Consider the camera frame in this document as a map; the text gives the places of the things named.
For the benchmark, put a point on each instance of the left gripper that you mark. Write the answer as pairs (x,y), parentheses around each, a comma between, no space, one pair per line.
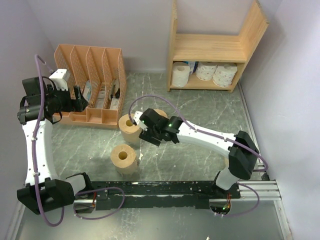
(78,104)

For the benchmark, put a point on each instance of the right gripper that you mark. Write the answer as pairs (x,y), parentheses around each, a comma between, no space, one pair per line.
(148,136)

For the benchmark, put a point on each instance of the brown roll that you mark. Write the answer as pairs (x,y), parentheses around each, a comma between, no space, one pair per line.
(226,161)
(124,158)
(160,114)
(129,131)

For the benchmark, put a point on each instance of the plain white roll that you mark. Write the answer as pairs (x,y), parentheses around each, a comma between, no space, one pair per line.
(180,74)

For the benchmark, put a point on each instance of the blue white roll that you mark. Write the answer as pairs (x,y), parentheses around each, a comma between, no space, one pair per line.
(192,65)

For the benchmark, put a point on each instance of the white patterned roll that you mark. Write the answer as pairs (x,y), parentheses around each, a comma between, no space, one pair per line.
(205,70)
(224,74)

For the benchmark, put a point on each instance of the white patterned roll front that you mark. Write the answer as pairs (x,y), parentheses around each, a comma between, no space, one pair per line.
(224,74)

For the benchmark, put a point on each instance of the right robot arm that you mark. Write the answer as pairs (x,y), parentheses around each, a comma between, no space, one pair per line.
(239,148)

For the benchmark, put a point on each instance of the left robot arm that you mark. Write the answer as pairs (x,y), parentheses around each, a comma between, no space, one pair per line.
(43,190)

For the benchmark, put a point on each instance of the wooden two-tier shelf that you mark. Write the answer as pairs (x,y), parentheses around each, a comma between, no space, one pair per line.
(237,49)

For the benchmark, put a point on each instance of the peach plastic file organizer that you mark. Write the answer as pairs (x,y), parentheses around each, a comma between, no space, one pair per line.
(101,66)

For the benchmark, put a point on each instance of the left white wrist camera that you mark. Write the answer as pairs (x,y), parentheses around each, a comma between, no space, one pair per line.
(60,78)

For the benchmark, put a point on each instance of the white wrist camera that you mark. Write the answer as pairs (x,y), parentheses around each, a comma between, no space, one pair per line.
(60,78)
(139,123)

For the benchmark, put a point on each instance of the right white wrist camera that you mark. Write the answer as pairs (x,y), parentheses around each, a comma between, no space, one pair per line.
(139,123)

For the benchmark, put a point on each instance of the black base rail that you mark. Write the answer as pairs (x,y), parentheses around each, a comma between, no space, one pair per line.
(160,194)

